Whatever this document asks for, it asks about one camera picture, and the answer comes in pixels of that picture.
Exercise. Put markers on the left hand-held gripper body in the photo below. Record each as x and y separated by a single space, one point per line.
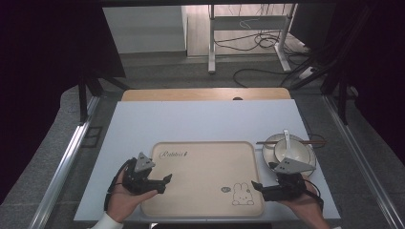
137 181

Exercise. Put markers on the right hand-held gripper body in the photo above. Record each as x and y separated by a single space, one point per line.
291 183

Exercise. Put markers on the person's left hand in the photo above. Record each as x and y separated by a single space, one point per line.
125 198

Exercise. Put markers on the person's right hand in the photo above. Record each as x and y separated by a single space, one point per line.
307 210

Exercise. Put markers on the white bowl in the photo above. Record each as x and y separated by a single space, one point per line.
299 151

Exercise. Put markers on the white plate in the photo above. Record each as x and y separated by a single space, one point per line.
312 156

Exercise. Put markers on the beige tray with rabbit print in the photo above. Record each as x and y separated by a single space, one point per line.
203 178

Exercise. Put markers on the white ceramic spoon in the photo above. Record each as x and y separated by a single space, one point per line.
287 143

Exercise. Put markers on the brown wooden chopsticks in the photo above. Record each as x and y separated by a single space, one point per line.
313 142

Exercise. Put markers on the white shirt sleeve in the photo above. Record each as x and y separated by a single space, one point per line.
106 222

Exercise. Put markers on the wooden table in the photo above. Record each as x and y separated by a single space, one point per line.
203 94

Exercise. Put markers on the black metal stand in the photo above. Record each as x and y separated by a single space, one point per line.
342 95
83 98

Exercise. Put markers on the white power strip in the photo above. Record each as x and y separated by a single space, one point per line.
307 73

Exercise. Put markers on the white cabinet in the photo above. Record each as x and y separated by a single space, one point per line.
143 28

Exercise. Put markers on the aluminium rail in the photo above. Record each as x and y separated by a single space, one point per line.
359 159
63 168

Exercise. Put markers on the white metal desk frame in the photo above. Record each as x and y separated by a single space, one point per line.
211 38

